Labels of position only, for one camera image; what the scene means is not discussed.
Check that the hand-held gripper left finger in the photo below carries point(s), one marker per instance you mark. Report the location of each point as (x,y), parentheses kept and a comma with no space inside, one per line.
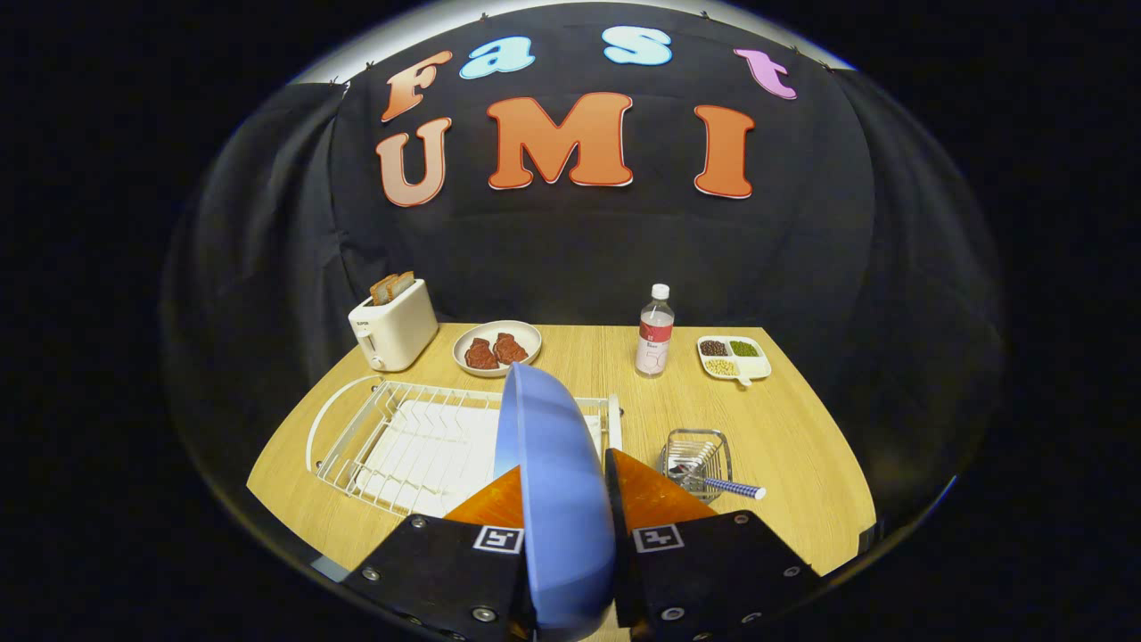
(446,571)

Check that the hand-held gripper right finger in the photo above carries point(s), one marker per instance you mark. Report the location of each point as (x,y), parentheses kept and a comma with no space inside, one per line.
(626,580)

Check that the blue plate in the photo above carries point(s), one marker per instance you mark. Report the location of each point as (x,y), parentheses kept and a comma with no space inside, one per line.
(557,499)

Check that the white plate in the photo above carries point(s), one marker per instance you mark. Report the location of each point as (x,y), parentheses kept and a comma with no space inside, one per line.
(472,332)

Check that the white divided dish with beans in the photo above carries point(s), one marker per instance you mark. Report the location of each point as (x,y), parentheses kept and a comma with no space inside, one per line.
(758,367)

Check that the white drip tray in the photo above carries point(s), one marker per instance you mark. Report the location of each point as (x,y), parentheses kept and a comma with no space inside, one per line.
(428,455)

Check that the brown meat piece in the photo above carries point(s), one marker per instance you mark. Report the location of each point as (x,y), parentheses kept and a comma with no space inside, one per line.
(510,348)
(481,355)

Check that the clear bottle with red label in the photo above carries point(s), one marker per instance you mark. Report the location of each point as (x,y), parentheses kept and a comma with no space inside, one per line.
(653,343)

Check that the white toaster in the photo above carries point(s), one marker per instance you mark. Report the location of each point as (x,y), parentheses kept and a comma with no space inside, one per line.
(397,330)

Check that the brown bread slice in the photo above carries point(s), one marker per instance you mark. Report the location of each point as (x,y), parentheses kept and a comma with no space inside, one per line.
(383,291)
(404,283)

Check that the black backdrop cloth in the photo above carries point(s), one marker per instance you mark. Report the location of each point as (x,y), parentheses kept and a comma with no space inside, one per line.
(553,259)

